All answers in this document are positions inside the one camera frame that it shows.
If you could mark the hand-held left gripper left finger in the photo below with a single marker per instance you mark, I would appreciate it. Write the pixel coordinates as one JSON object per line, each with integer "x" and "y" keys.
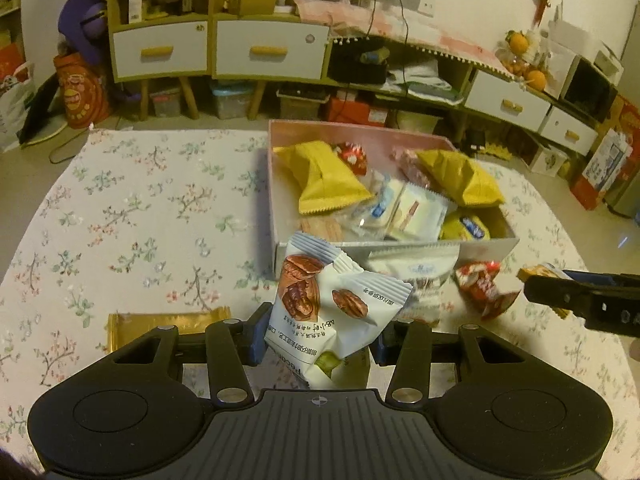
{"x": 256, "y": 347}

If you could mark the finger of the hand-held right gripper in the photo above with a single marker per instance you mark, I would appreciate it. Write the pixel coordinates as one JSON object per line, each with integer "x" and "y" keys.
{"x": 590, "y": 276}
{"x": 590, "y": 305}

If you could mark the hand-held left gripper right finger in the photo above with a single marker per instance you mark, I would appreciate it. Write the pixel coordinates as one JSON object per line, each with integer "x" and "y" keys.
{"x": 382, "y": 352}

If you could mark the white orange biscuit packet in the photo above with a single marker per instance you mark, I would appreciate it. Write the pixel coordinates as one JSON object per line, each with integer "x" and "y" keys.
{"x": 542, "y": 275}

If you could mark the white pecan snack packet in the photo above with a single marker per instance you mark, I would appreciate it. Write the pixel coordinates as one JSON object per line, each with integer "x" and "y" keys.
{"x": 415, "y": 270}
{"x": 330, "y": 310}

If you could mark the yellow packet with blue label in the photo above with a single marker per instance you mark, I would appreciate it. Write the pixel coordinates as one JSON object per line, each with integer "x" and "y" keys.
{"x": 467, "y": 227}

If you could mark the clear cracker packet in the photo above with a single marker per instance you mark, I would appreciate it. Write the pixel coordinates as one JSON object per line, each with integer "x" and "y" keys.
{"x": 322, "y": 227}

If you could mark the cream white snack packet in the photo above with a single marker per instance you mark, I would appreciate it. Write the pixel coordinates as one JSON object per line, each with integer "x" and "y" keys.
{"x": 417, "y": 212}

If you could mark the pink cardboard box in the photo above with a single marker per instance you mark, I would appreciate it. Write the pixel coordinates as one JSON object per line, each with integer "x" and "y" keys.
{"x": 285, "y": 195}

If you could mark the plain yellow snack packet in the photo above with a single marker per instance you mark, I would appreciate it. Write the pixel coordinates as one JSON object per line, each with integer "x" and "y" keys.
{"x": 325, "y": 175}
{"x": 460, "y": 177}

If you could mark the small red shiny packet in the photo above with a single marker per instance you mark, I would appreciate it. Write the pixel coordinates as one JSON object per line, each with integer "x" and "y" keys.
{"x": 352, "y": 155}

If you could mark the flat gold packet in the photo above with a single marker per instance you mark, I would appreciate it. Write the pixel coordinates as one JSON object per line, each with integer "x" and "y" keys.
{"x": 165, "y": 327}

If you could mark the grey trash can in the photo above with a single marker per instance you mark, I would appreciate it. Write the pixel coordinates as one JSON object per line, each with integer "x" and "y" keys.
{"x": 625, "y": 190}

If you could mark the red-brown snack packet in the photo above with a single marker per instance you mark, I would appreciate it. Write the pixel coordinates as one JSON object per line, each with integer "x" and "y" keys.
{"x": 482, "y": 285}

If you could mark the red printed carton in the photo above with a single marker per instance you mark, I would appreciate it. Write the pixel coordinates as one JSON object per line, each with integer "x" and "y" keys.
{"x": 607, "y": 160}

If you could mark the black microwave oven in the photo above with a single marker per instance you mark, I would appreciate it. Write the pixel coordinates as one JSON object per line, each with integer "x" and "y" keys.
{"x": 590, "y": 87}

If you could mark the pink candy packet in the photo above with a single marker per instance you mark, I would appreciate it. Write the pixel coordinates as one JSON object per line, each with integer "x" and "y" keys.
{"x": 407, "y": 165}

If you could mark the floral tablecloth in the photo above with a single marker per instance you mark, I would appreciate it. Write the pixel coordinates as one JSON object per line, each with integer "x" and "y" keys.
{"x": 125, "y": 210}

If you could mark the low yellow white cabinet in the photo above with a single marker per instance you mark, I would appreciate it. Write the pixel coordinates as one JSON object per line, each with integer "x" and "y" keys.
{"x": 500, "y": 97}

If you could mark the pile of oranges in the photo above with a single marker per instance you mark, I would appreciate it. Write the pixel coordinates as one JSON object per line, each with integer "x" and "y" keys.
{"x": 525, "y": 57}

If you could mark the red box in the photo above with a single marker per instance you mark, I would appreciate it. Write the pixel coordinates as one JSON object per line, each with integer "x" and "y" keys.
{"x": 355, "y": 112}

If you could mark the clear bin with teal lid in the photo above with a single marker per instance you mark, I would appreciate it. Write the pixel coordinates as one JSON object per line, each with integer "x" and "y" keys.
{"x": 231, "y": 102}

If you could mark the grey storage bin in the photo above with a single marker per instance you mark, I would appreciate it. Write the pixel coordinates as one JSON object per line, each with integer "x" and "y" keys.
{"x": 300, "y": 105}

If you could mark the clear storage bin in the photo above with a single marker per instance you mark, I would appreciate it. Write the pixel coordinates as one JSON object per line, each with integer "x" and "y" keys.
{"x": 166, "y": 102}

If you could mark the black electronic device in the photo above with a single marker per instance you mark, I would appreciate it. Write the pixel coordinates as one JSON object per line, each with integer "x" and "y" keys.
{"x": 357, "y": 65}

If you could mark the white drawer with round sticker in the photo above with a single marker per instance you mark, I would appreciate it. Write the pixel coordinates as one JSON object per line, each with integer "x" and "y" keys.
{"x": 270, "y": 50}

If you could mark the orange printed bag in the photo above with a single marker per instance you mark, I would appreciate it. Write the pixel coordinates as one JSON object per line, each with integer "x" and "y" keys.
{"x": 80, "y": 92}

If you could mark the pink cloth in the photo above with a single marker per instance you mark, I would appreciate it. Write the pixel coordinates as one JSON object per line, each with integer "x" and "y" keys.
{"x": 400, "y": 27}

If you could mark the plain white cabinet drawer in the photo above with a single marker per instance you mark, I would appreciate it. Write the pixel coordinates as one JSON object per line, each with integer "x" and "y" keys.
{"x": 157, "y": 50}

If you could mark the black flat screen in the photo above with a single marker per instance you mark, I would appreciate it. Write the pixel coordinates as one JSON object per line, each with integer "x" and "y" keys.
{"x": 42, "y": 115}

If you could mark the white shopping bag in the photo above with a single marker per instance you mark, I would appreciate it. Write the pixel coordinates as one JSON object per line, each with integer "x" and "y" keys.
{"x": 15, "y": 105}

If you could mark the yellow white storage cabinet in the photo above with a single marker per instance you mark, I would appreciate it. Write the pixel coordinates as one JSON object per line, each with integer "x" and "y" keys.
{"x": 165, "y": 5}

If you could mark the purple plush toy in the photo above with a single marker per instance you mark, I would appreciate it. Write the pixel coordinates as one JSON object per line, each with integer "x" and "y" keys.
{"x": 82, "y": 25}

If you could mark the white wall socket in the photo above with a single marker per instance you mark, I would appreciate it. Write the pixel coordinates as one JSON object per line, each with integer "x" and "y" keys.
{"x": 426, "y": 2}

